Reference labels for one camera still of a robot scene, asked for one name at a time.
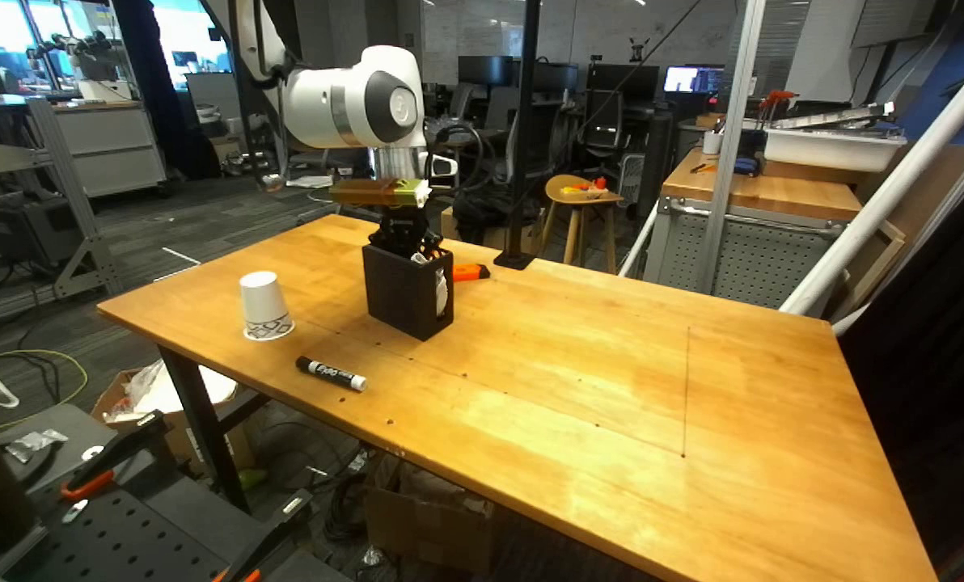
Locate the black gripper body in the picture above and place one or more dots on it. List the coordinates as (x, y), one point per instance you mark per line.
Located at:
(406, 232)

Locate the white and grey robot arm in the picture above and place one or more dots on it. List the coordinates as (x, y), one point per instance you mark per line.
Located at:
(371, 105)

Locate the black perforated box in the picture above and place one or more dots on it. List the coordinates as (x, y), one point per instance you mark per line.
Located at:
(408, 297)

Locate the cardboard box on floor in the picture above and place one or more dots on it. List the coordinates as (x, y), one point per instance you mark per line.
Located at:
(430, 533)

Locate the orange and black tool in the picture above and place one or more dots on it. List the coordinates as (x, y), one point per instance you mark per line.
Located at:
(469, 274)

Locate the black vertical stand pole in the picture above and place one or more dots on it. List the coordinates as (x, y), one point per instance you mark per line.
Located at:
(513, 254)

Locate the black marker pen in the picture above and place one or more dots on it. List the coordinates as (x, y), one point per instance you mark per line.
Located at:
(330, 372)

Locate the round wooden stool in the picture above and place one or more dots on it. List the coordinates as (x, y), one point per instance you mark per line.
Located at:
(576, 200)

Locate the white paper cup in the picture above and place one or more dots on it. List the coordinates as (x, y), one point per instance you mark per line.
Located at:
(264, 307)

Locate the computer monitor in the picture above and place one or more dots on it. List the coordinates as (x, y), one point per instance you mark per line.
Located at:
(695, 78)

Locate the olive wrist camera box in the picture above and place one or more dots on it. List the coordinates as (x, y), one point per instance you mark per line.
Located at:
(386, 193)

